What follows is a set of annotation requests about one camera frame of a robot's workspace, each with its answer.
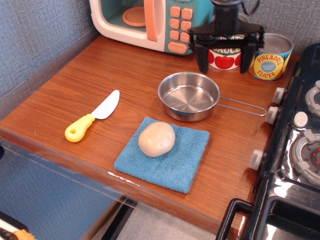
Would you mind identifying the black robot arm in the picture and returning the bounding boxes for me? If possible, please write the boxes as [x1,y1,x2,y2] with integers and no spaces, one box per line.
[187,0,265,74]

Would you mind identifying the small steel pot with handle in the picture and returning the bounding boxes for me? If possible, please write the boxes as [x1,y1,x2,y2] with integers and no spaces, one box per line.
[157,72,267,122]

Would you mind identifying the teal toy microwave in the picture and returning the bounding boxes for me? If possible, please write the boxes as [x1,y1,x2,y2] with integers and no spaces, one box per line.
[89,0,214,56]

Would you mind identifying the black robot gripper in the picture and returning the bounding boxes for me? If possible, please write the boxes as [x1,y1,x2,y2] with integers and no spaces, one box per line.
[187,2,265,74]

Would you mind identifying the pineapple slices can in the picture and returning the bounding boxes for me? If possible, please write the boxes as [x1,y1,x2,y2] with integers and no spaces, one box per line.
[249,33,294,81]

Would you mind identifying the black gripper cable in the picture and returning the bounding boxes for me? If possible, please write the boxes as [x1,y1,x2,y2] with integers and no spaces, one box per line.
[239,0,261,16]

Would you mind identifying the orange fuzzy object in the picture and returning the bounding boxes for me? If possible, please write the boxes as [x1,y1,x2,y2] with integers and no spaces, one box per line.
[13,229,36,240]

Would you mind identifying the blue folded cloth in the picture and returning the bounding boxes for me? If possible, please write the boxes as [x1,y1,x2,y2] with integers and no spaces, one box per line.
[114,116,210,194]

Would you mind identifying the black toy stove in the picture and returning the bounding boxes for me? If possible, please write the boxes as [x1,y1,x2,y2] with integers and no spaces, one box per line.
[216,43,320,240]

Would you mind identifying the toy knife yellow handle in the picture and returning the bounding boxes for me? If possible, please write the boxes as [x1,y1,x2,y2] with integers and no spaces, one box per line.
[64,90,120,143]

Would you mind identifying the tomato sauce can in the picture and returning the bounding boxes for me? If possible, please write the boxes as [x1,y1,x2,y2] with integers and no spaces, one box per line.
[206,11,250,71]

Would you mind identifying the beige toy potato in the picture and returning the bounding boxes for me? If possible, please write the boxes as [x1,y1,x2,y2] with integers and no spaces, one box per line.
[138,121,176,158]

